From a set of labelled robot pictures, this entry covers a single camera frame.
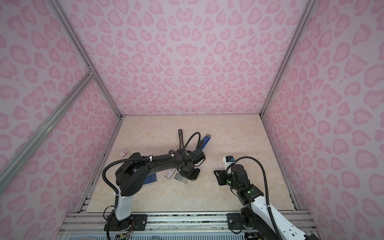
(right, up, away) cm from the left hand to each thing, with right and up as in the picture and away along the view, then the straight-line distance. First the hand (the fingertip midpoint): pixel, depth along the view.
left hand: (196, 176), depth 87 cm
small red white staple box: (-47, +12, +9) cm, 49 cm away
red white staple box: (-16, +2, +1) cm, 16 cm away
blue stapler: (+7, +21, +16) cm, 27 cm away
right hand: (+11, +5, -6) cm, 13 cm away
